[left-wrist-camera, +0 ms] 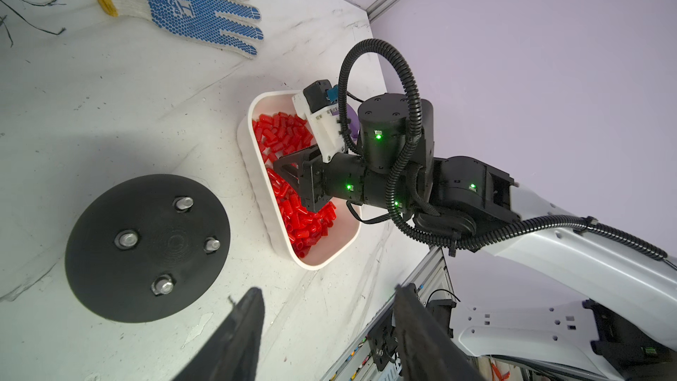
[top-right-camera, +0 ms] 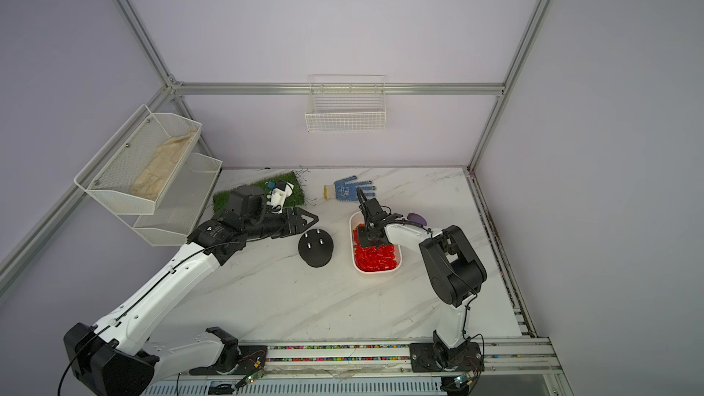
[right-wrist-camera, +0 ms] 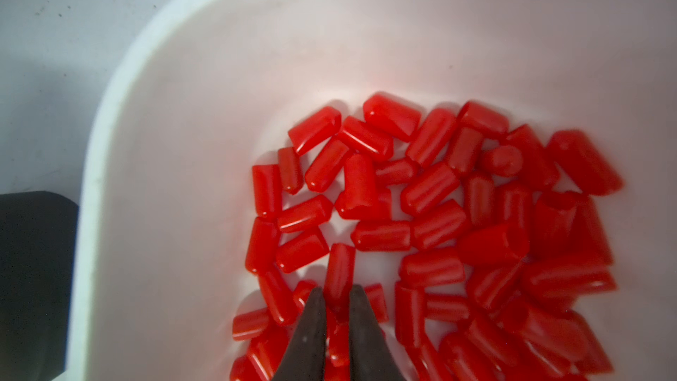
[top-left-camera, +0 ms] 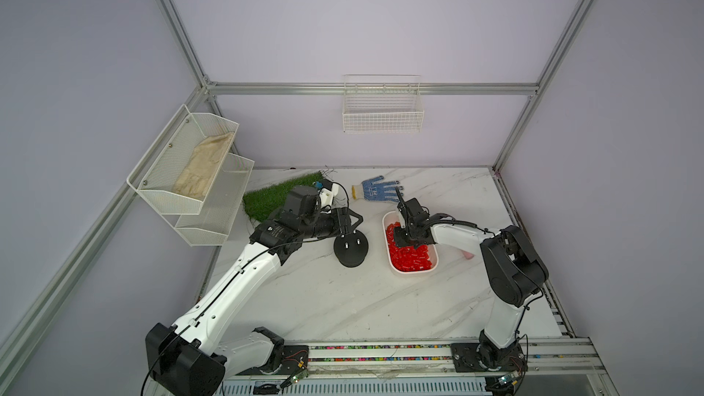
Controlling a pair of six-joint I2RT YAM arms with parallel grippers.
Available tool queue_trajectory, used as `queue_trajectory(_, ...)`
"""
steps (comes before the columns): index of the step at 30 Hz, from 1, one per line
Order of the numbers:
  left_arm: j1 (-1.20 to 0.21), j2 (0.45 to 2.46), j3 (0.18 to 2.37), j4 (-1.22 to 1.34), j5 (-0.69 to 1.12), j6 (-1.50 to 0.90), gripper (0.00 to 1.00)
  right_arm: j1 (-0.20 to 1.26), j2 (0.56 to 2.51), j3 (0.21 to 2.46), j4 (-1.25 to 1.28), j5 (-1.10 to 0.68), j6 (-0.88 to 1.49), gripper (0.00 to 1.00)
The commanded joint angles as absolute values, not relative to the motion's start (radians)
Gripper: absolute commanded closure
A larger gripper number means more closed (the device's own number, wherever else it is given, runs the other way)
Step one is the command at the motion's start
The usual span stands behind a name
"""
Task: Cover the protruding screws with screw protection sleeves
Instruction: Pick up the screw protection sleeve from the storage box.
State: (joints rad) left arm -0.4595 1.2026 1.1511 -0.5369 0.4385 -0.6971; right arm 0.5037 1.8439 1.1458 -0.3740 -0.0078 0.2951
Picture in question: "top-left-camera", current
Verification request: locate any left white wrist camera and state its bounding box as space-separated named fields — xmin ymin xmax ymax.
xmin=316 ymin=179 xmax=340 ymax=210

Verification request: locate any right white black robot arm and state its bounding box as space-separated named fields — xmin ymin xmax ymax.
xmin=394 ymin=190 xmax=549 ymax=371

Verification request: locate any white wire wall basket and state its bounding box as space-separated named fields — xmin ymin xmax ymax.
xmin=342 ymin=74 xmax=425 ymax=134

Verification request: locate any beige cloth in shelf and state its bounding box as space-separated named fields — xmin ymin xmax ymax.
xmin=172 ymin=132 xmax=235 ymax=201

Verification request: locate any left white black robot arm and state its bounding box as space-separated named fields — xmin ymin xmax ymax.
xmin=145 ymin=180 xmax=363 ymax=395

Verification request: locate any black round screw base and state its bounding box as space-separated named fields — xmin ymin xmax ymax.
xmin=334 ymin=230 xmax=370 ymax=268

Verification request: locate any white tray of sleeves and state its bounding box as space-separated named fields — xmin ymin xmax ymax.
xmin=382 ymin=212 xmax=438 ymax=276

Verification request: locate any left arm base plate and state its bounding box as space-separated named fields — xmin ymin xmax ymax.
xmin=260 ymin=345 xmax=310 ymax=376

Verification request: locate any blue dotted work glove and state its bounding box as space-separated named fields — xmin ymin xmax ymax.
xmin=351 ymin=175 xmax=404 ymax=203

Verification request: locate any green artificial grass mat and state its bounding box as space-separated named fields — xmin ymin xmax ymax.
xmin=242 ymin=172 xmax=324 ymax=222

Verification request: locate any upper white mesh shelf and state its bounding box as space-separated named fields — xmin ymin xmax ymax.
xmin=126 ymin=106 xmax=239 ymax=216

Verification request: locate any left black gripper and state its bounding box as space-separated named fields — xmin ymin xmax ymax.
xmin=301 ymin=207 xmax=362 ymax=241

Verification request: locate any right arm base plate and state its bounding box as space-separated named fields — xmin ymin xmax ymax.
xmin=450 ymin=342 xmax=526 ymax=372

